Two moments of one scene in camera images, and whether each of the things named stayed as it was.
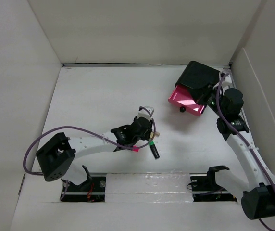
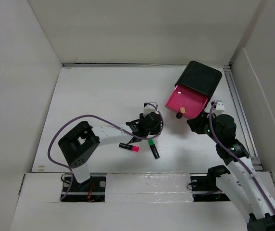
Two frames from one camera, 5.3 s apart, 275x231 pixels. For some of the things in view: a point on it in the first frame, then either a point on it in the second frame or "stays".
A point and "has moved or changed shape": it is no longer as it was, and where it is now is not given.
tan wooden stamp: [156, 134] has moved or changed shape
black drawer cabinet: [196, 75] stays
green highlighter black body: [154, 149] stays
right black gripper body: [208, 96] → [202, 125]
